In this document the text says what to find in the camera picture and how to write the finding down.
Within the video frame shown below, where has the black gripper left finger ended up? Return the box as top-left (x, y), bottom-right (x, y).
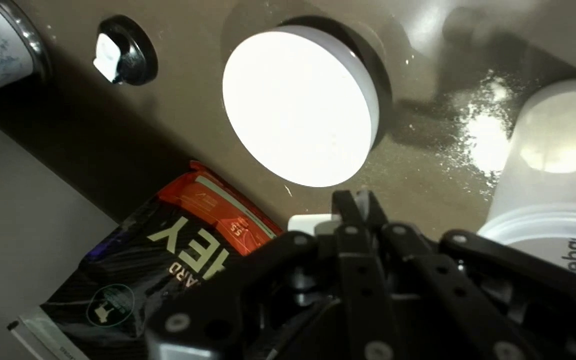
top-left (144, 189), bottom-right (411, 360)

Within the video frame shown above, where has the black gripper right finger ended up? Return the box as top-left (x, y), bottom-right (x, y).
top-left (355, 189), bottom-right (576, 360)

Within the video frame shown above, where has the white bowl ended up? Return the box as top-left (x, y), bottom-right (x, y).
top-left (220, 25), bottom-right (384, 191)

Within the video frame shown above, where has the clear open shaker bottle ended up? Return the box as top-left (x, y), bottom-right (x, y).
top-left (475, 79), bottom-right (576, 289)

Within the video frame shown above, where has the black red whey bag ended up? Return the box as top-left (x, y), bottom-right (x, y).
top-left (5, 158), bottom-right (285, 360)

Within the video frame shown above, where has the loose black shaker lid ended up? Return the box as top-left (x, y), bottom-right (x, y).
top-left (89, 14), bottom-right (160, 89)

